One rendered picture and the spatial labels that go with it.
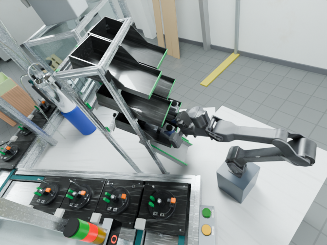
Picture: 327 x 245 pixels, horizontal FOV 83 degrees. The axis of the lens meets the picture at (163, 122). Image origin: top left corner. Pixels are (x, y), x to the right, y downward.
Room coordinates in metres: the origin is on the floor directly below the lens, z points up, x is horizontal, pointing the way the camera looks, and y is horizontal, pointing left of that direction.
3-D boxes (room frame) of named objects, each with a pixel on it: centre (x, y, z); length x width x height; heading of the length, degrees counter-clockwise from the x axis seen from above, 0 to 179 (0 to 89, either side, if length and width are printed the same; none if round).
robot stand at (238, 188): (0.32, -0.23, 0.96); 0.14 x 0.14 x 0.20; 27
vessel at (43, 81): (1.23, 0.61, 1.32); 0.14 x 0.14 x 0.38
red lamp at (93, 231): (0.22, 0.36, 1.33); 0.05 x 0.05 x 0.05
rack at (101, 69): (0.72, 0.12, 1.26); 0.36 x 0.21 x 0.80; 154
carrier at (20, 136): (1.41, 1.13, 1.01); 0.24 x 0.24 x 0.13; 64
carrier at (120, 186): (0.45, 0.39, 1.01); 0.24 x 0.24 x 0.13; 64
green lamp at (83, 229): (0.22, 0.36, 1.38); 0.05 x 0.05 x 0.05
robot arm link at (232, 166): (0.32, -0.23, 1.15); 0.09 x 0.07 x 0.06; 134
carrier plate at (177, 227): (0.34, 0.17, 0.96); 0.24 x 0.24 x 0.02; 64
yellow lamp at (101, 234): (0.22, 0.36, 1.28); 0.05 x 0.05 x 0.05
